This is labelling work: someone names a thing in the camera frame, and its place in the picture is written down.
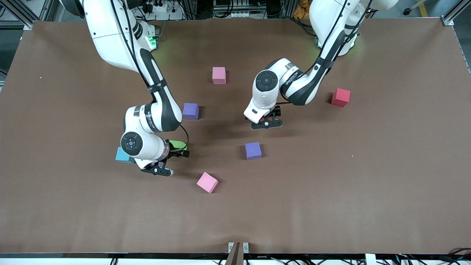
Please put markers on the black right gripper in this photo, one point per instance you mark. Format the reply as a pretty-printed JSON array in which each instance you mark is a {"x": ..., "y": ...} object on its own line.
[{"x": 176, "y": 152}]

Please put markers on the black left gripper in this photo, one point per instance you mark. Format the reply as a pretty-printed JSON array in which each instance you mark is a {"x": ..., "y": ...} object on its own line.
[{"x": 275, "y": 112}]

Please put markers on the green foam block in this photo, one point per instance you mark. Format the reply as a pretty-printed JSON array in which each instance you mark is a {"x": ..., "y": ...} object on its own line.
[{"x": 176, "y": 144}]

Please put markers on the purple foam block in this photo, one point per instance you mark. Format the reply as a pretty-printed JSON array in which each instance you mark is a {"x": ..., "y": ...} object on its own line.
[
  {"x": 190, "y": 111},
  {"x": 253, "y": 150}
]

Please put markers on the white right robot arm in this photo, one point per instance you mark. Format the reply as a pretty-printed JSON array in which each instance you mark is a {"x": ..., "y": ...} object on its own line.
[{"x": 110, "y": 36}]

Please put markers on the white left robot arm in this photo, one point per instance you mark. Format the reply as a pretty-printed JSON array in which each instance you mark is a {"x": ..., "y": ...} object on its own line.
[{"x": 294, "y": 88}]

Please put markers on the pink foam block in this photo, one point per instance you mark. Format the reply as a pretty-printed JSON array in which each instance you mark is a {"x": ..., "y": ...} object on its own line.
[
  {"x": 207, "y": 182},
  {"x": 219, "y": 74}
]

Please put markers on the cyan foam block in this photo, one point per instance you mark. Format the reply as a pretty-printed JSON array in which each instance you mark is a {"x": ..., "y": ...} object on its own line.
[{"x": 120, "y": 154}]

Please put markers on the red foam block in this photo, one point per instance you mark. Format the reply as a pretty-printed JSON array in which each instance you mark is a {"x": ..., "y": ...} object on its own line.
[{"x": 340, "y": 97}]

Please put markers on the orange packets pile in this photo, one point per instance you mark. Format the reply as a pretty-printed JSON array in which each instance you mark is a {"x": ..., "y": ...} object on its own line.
[{"x": 301, "y": 11}]

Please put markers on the brown strut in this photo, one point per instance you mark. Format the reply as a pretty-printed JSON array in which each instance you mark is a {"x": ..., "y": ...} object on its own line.
[{"x": 235, "y": 257}]

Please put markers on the white power strip with plugs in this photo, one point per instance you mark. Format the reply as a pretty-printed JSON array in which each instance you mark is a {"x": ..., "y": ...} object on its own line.
[{"x": 165, "y": 16}]

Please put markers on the small white block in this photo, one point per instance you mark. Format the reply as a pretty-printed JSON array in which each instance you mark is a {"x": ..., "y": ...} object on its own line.
[{"x": 370, "y": 259}]

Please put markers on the grey metal bracket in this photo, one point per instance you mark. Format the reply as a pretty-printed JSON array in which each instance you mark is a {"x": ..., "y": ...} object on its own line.
[{"x": 230, "y": 246}]

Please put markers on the black table edge rail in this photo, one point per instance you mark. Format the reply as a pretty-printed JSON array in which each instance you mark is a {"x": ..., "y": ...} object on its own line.
[{"x": 110, "y": 255}]

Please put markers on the aluminium frame corner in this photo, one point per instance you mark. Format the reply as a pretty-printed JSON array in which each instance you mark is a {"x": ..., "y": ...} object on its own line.
[
  {"x": 27, "y": 25},
  {"x": 447, "y": 21}
]

